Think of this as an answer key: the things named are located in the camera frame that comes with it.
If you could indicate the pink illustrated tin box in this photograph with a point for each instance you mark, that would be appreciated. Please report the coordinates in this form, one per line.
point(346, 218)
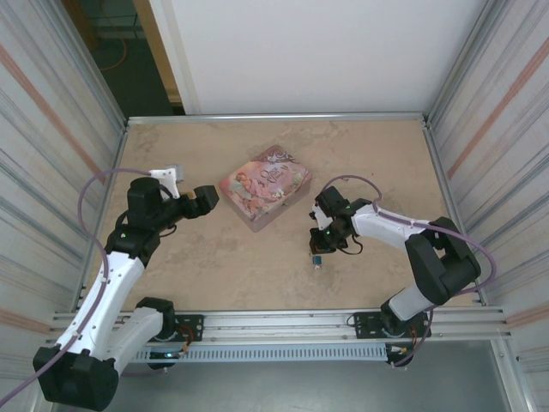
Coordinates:
point(263, 189)

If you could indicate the wooden door frame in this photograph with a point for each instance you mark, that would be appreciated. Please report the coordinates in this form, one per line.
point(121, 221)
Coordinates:
point(161, 56)

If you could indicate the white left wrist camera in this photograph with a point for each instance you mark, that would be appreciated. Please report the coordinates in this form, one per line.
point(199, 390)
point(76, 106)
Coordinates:
point(167, 176)

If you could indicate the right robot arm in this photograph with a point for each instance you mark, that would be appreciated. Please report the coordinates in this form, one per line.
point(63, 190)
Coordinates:
point(442, 262)

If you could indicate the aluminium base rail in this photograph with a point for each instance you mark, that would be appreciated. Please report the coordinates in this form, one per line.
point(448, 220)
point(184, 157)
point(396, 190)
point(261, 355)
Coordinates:
point(279, 326)

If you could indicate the small blue padlock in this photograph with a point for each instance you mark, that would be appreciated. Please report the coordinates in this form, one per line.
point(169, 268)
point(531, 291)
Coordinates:
point(317, 260)

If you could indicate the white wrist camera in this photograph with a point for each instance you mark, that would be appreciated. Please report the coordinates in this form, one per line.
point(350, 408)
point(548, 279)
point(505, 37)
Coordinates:
point(321, 216)
point(167, 176)

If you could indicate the aluminium frame crossbar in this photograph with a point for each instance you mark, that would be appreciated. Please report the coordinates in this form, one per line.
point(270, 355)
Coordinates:
point(279, 119)

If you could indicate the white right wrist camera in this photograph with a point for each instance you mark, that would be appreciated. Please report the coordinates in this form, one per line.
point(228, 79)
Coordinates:
point(321, 216)

